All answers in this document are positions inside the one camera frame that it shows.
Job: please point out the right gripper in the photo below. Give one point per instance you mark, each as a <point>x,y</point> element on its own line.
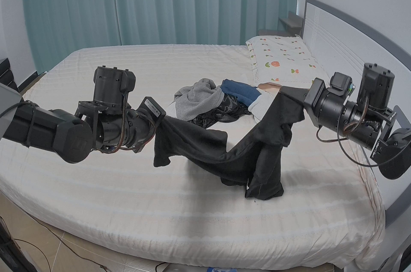
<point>334,113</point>

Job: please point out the bed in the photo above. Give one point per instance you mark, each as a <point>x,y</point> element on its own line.
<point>160,216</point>

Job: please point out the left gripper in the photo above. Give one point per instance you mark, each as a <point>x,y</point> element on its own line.
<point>141,129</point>

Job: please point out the white printed pillow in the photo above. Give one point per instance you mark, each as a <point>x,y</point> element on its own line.
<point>282,55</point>

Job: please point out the black T-shirt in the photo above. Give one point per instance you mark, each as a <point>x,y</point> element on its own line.
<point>205,145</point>

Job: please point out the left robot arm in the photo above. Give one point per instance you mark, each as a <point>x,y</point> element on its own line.
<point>48,126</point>

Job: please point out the pile of clothes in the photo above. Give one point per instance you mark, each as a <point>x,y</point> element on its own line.
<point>202,97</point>

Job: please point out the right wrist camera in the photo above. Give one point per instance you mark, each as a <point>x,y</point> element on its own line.
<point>339,81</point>

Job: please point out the black chest of drawers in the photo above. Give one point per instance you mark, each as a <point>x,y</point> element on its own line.
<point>8,78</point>

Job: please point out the grey bedside table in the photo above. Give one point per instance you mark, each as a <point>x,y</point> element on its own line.
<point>290,23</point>

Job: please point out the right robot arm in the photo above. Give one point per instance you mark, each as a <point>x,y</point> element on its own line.
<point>375,87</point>

